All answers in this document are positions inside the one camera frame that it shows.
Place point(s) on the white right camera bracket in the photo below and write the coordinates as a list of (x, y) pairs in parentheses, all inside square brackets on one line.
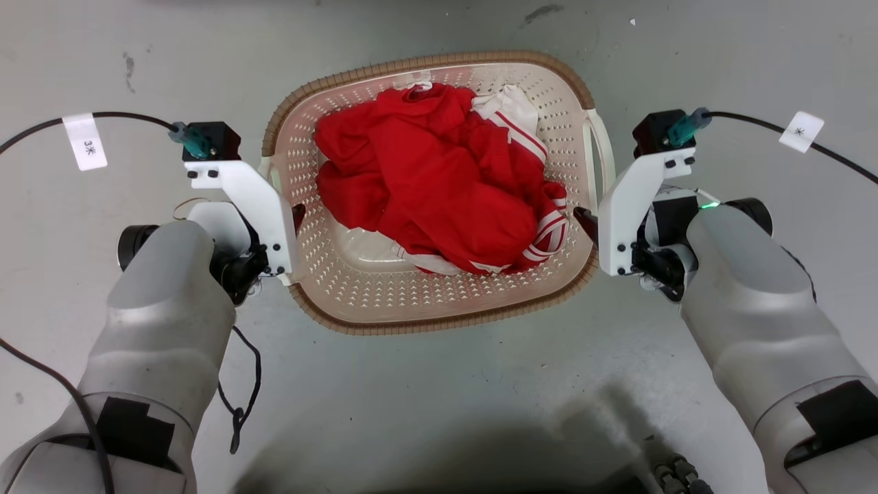
[(627, 213)]

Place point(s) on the dark robot base connectors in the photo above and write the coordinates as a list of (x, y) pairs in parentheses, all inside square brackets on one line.
[(675, 473)]

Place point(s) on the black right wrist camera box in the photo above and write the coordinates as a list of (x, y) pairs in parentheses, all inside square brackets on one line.
[(655, 134)]

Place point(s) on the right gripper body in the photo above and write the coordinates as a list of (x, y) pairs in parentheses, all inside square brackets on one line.
[(662, 264)]

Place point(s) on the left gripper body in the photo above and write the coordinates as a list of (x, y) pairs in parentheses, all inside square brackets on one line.
[(236, 271)]

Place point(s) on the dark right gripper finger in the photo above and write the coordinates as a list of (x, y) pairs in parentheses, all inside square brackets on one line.
[(585, 221)]

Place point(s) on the beige perforated plastic laundry basket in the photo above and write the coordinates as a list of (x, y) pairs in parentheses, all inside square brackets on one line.
[(357, 274)]

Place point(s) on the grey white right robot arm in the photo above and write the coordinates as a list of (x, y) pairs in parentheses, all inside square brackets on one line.
[(754, 302)]

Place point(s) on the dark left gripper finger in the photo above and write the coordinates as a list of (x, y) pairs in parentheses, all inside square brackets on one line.
[(299, 217)]

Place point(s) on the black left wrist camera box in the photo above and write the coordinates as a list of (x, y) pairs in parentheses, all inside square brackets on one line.
[(218, 140)]

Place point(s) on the white camera bracket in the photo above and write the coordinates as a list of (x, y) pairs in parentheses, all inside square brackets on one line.
[(257, 206), (627, 213)]

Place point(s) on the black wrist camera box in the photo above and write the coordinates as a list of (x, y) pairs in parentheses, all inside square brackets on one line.
[(218, 140), (655, 134)]

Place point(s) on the white left camera bracket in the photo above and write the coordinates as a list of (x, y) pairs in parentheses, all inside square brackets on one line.
[(257, 206)]

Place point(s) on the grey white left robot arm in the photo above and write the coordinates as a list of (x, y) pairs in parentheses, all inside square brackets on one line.
[(164, 329)]

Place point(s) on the red garment with white stripes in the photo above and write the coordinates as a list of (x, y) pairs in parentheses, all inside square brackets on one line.
[(439, 185)]

